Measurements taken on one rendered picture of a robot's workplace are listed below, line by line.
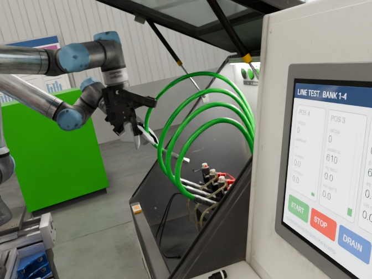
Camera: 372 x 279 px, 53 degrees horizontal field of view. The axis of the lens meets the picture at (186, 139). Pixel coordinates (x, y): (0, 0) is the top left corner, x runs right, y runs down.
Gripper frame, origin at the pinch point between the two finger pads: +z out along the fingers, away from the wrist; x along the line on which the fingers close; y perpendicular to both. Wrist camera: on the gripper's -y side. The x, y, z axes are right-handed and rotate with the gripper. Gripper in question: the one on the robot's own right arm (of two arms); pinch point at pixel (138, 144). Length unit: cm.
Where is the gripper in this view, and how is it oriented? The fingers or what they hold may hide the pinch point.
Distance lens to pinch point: 119.4
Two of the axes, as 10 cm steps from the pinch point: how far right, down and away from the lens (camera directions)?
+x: 2.7, 1.8, -9.5
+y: -9.4, 2.4, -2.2
